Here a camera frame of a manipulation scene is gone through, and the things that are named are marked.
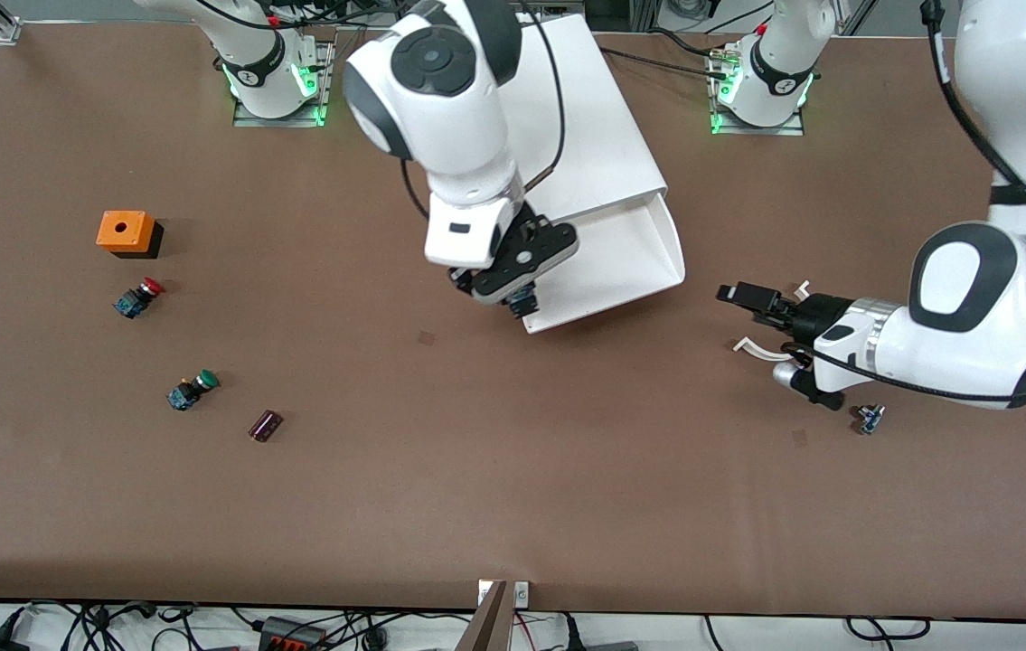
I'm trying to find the black floor cable tangle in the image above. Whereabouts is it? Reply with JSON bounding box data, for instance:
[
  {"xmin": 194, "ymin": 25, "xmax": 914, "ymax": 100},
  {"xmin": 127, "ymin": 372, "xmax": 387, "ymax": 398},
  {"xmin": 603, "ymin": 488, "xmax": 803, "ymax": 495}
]
[{"xmin": 0, "ymin": 601, "xmax": 477, "ymax": 651}]

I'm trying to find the black table cable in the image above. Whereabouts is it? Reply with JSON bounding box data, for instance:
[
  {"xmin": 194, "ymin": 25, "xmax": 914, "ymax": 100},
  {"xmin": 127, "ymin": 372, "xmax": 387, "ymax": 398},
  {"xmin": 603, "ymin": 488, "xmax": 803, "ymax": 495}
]
[{"xmin": 601, "ymin": 45, "xmax": 730, "ymax": 80}]

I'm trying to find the black red cable bundle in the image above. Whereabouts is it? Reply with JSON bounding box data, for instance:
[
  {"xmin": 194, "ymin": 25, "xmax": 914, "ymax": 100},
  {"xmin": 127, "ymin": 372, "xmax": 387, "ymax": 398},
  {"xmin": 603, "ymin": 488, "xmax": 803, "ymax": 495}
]
[{"xmin": 264, "ymin": 0, "xmax": 405, "ymax": 33}]

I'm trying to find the green push button switch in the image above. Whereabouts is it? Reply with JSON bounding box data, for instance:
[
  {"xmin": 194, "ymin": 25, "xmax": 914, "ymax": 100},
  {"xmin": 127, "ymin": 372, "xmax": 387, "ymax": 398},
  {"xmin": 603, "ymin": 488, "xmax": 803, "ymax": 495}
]
[{"xmin": 166, "ymin": 369, "xmax": 221, "ymax": 412}]

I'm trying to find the black orange connector block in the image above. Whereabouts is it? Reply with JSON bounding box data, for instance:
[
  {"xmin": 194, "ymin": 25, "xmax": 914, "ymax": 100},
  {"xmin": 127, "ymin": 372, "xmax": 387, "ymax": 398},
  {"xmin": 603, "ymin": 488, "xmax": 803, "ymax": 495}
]
[{"xmin": 259, "ymin": 617, "xmax": 330, "ymax": 651}]

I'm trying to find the brown camera mount bar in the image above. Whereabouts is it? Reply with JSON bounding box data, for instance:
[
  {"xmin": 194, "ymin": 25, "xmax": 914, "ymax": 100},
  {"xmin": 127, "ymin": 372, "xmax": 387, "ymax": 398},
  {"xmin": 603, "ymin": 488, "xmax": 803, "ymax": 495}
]
[{"xmin": 454, "ymin": 580, "xmax": 513, "ymax": 651}]

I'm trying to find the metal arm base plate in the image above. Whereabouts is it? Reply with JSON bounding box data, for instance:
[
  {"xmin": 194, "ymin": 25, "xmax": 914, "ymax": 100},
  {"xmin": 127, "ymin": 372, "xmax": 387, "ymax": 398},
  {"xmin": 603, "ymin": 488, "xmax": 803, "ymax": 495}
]
[
  {"xmin": 708, "ymin": 45, "xmax": 807, "ymax": 137},
  {"xmin": 232, "ymin": 25, "xmax": 337, "ymax": 128}
]

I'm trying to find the black power plug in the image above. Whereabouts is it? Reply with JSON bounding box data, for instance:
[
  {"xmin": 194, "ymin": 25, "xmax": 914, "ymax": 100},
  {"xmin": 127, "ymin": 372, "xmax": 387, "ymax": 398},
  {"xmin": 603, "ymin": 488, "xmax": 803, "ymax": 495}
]
[{"xmin": 562, "ymin": 615, "xmax": 640, "ymax": 651}]

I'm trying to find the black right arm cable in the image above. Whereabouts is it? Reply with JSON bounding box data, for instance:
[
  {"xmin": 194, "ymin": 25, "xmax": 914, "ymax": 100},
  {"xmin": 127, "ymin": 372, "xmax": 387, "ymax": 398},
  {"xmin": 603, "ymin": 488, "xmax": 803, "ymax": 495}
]
[{"xmin": 400, "ymin": 0, "xmax": 568, "ymax": 222}]

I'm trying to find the red push button switch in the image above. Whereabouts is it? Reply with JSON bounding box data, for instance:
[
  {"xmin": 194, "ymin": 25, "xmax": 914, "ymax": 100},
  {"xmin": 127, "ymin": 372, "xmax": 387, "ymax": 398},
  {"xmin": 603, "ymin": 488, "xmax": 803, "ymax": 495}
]
[{"xmin": 113, "ymin": 277, "xmax": 166, "ymax": 320}]

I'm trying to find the white curved plastic strip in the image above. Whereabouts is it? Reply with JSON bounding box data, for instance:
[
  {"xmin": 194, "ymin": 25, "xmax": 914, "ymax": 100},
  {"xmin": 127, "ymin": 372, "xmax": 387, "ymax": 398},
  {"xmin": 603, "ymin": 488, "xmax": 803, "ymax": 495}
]
[{"xmin": 733, "ymin": 279, "xmax": 814, "ymax": 363}]

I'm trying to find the black looped floor cable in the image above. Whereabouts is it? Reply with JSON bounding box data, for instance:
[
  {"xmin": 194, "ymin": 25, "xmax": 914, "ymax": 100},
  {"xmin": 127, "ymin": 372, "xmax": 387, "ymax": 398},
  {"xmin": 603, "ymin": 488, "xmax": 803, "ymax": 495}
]
[{"xmin": 845, "ymin": 617, "xmax": 931, "ymax": 644}]

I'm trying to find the orange button enclosure box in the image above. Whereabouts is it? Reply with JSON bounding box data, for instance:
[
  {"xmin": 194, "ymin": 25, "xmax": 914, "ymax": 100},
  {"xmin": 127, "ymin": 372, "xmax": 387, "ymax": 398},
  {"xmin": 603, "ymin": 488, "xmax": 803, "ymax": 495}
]
[{"xmin": 97, "ymin": 210, "xmax": 165, "ymax": 260}]

